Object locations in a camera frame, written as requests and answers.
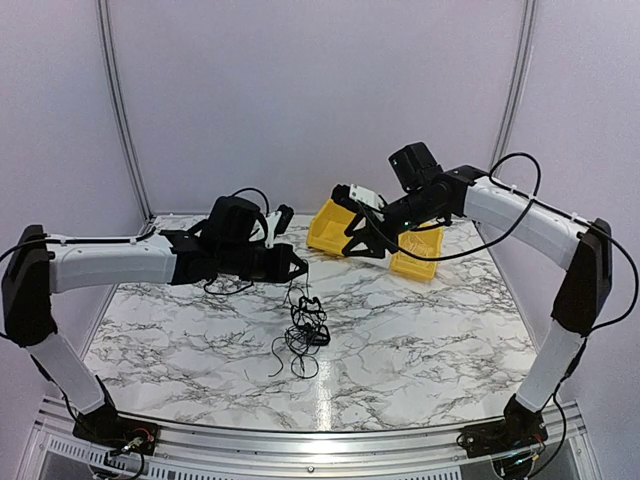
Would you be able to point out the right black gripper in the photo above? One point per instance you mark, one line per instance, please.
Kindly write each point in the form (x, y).
(376, 248)

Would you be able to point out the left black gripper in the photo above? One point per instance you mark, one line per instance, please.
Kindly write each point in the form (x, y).
(278, 274)

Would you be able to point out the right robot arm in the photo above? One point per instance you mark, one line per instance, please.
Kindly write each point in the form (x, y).
(580, 250)

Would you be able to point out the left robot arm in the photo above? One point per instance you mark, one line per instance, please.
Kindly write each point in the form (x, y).
(236, 239)

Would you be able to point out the left yellow bin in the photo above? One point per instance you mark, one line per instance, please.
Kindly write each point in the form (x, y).
(326, 230)

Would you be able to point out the yellow bin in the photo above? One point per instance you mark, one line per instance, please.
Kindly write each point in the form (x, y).
(326, 230)
(423, 244)

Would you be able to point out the right yellow bin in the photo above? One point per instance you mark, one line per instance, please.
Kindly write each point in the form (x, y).
(423, 244)

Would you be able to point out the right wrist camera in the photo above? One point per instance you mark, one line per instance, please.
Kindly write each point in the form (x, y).
(352, 196)

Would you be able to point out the left aluminium corner post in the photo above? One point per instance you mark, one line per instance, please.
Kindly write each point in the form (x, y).
(117, 100)

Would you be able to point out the aluminium corner post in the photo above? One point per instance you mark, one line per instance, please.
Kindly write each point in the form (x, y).
(117, 100)
(517, 82)

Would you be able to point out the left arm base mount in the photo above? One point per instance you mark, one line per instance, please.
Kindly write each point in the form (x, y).
(117, 432)

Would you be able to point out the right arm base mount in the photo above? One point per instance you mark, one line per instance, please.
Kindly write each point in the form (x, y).
(519, 427)

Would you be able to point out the right aluminium corner post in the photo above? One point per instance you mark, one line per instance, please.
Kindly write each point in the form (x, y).
(517, 82)

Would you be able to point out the aluminium front rail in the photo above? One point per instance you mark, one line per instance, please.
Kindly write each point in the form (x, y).
(190, 451)

